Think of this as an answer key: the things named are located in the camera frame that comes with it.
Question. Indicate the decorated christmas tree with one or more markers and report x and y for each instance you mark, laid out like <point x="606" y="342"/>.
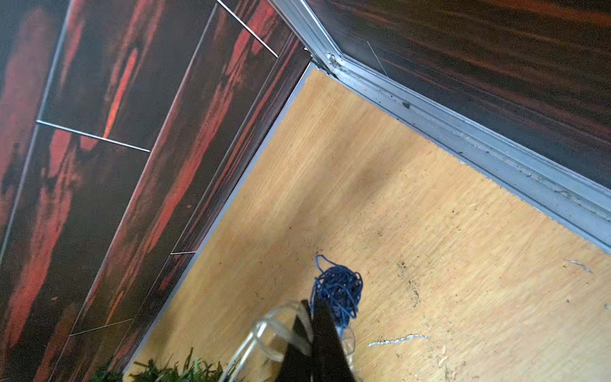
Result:
<point x="193" y="369"/>

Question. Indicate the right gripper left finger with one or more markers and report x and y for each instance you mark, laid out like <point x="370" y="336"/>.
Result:
<point x="296" y="366"/>

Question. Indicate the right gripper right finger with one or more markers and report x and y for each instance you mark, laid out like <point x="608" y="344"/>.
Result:
<point x="328" y="357"/>

